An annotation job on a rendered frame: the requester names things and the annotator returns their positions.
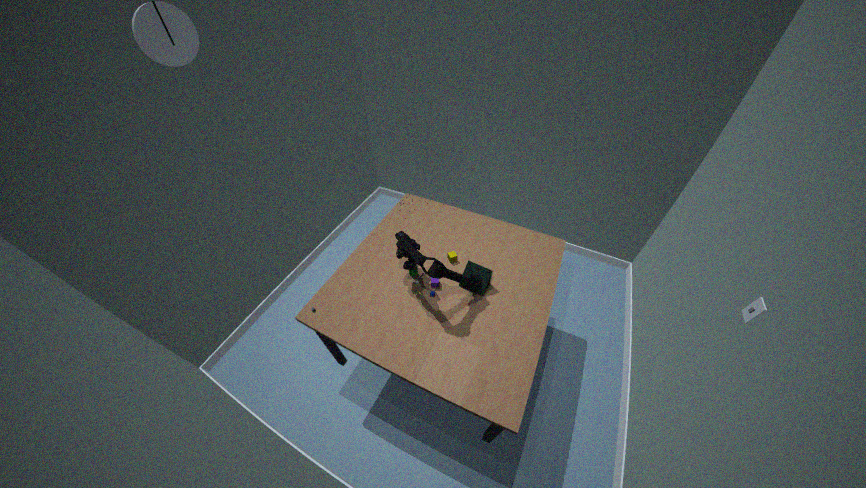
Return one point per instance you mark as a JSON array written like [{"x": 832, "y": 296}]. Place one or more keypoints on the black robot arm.
[{"x": 437, "y": 270}]

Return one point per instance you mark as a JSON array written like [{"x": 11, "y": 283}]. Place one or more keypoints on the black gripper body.
[{"x": 410, "y": 264}]

